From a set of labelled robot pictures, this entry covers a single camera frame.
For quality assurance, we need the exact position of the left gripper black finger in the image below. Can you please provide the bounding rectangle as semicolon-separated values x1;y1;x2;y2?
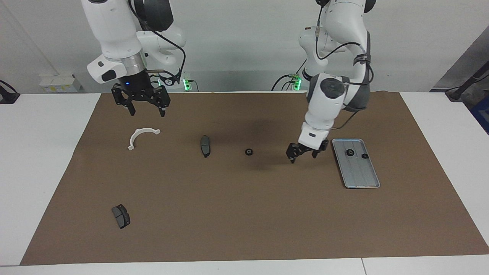
311;140;329;159
286;143;303;164

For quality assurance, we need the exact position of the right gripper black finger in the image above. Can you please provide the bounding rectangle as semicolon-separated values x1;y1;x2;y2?
112;85;136;116
150;85;171;117

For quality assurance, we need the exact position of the grey metal tray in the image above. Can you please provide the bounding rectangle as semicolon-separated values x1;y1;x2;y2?
332;138;381;189

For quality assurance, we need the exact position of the white power strip box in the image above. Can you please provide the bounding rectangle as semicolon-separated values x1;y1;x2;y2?
39;74;83;93

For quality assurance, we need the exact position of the brown paper table mat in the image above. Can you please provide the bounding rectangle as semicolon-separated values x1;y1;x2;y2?
20;91;489;266

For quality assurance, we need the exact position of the wide grey brake pad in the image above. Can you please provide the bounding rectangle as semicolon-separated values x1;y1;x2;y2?
112;204;131;230

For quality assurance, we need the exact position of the blue crate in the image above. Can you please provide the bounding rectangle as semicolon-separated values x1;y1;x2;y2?
469;103;489;135

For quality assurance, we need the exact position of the white curved plastic bracket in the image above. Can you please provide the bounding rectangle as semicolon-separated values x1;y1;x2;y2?
128;128;161;151

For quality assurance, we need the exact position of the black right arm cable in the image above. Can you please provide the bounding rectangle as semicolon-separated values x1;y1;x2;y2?
128;0;186;86

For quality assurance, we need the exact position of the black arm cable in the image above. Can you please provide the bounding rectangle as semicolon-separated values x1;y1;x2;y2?
128;0;186;86
315;0;373;130

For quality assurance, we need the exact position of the black left base cable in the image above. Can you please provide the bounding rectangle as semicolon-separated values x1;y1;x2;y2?
271;57;308;91

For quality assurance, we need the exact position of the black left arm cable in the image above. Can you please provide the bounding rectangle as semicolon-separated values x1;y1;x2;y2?
315;0;373;130

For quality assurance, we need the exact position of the black clamp mount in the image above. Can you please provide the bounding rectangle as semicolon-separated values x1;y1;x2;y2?
0;80;20;104

